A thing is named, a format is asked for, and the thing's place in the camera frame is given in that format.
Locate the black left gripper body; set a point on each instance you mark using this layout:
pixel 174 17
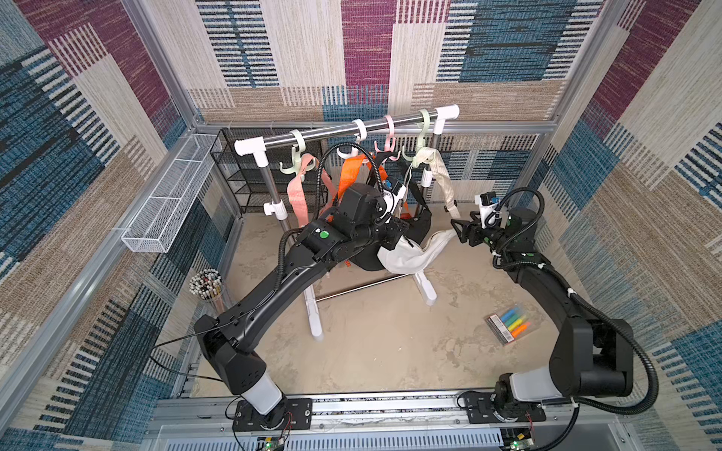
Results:
pixel 389 236

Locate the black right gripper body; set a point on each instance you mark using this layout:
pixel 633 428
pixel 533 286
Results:
pixel 473 233

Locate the cream white sling bag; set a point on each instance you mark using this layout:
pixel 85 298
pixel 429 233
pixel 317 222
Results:
pixel 410 258

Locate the black sling bag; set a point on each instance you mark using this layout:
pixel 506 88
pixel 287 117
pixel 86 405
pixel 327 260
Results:
pixel 419 226

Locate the orange sling bag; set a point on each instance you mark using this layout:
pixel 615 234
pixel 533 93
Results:
pixel 352 175

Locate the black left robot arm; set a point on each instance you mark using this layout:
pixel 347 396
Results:
pixel 359 222

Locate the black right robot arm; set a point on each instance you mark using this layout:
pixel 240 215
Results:
pixel 596 360

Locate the pink plastic hook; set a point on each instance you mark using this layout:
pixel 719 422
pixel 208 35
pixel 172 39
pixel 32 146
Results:
pixel 388 152

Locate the pale green right hook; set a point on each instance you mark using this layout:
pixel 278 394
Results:
pixel 414 160

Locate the pale green hook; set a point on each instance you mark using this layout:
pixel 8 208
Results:
pixel 296 155
pixel 414 160

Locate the pink sling bag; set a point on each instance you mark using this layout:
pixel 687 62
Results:
pixel 296 194

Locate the white plastic hook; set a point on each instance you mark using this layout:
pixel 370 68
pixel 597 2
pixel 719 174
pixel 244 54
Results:
pixel 360 136

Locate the pale green left hook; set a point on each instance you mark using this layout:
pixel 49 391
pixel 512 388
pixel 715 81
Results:
pixel 296 155

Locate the pack of coloured highlighters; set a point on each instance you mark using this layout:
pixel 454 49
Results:
pixel 510 325

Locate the black mesh shelf rack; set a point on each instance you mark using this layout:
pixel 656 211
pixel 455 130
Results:
pixel 243 176

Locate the cup of pens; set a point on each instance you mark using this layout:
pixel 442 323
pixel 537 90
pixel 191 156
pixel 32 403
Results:
pixel 208 286

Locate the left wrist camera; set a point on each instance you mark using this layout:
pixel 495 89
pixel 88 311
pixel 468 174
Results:
pixel 395 194

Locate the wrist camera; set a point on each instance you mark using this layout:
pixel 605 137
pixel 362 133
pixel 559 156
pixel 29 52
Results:
pixel 395 194
pixel 488 208

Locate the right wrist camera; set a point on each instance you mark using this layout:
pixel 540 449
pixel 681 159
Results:
pixel 488 208

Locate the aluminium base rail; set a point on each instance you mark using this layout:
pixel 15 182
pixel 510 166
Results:
pixel 403 420

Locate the white wire mesh basket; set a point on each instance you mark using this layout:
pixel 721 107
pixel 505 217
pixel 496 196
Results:
pixel 156 226

